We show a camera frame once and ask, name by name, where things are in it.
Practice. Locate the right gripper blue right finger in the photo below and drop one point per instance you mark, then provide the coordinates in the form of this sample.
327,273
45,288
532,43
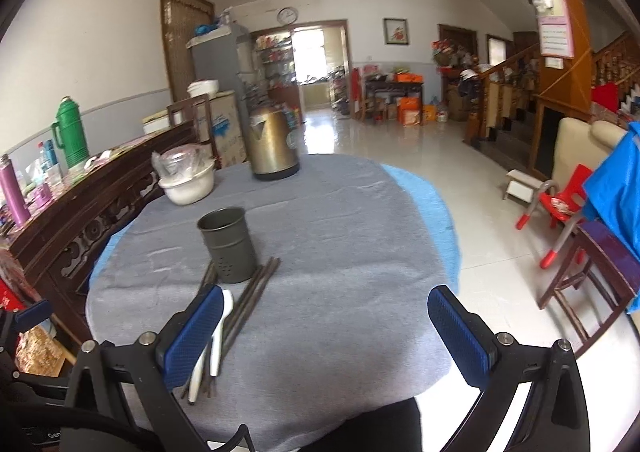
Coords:
554,416

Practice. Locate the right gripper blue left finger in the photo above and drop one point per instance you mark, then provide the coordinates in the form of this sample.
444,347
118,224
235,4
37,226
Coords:
122,397

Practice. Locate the dark chopstick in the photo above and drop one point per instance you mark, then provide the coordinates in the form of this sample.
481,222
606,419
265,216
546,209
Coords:
210,276
236,314
271,267

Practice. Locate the red packaging box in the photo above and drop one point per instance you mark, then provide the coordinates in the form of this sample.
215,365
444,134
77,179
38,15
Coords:
9,301

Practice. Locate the dark carved wooden sideboard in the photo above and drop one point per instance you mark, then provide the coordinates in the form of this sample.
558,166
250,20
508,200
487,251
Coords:
53,255

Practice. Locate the dark grey utensil holder cup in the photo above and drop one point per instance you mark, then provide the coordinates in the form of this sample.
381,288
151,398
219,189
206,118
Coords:
227,238

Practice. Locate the dark wooden chair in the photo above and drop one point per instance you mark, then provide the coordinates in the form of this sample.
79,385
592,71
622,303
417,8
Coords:
599,258

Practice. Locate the white bowl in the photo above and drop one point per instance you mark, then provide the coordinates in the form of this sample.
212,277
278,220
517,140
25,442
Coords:
186,191

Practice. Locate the grey table cloth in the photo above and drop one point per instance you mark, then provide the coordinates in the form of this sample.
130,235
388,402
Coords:
341,328

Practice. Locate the purple thermos bottle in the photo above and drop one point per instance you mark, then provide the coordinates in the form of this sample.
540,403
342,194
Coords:
12,192

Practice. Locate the blue table cover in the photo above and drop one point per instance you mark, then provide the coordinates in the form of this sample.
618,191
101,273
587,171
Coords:
437,219

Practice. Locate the clear plastic bag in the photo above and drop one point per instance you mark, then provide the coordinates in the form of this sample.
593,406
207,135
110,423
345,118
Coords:
181,162

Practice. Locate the red plastic child chair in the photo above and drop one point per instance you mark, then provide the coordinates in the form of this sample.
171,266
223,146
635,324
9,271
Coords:
563,207

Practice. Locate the blue plastic bag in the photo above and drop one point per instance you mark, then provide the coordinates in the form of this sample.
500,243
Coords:
613,191

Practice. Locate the small white step stool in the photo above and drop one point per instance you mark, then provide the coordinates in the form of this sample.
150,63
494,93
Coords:
520,186

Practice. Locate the blue bottle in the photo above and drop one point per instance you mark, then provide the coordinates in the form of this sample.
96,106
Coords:
50,153

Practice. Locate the cardboard box blue print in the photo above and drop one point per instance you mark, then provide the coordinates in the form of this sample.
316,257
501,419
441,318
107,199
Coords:
225,128

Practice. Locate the green thermos flask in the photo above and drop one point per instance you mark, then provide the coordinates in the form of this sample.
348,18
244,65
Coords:
69,134

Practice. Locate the gold electric kettle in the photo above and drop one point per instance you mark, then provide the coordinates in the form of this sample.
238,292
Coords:
272,145

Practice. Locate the wooden chair back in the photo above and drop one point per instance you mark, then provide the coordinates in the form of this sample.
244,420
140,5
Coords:
196,110

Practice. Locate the cream sofa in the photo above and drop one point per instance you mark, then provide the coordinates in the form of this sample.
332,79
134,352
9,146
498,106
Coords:
580,143

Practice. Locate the white rice cooker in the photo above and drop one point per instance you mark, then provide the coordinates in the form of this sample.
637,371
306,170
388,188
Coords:
209,88

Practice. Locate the grey refrigerator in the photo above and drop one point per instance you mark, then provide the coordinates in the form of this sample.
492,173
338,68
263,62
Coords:
226,54

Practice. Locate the wooden stair railing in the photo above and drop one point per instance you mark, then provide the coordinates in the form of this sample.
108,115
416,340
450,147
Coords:
501,91

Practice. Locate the orange gift box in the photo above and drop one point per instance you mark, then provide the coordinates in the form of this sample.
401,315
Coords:
409,111

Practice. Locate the dark wooden side table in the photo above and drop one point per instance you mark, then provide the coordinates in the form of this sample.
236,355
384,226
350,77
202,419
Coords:
410,91

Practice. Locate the framed flower picture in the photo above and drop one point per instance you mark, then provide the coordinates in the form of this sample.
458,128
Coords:
396,31

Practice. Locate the round wall clock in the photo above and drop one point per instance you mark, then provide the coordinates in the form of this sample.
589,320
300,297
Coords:
287,16

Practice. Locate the pink wall calendar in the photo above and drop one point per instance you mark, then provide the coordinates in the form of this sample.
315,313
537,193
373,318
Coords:
555,32

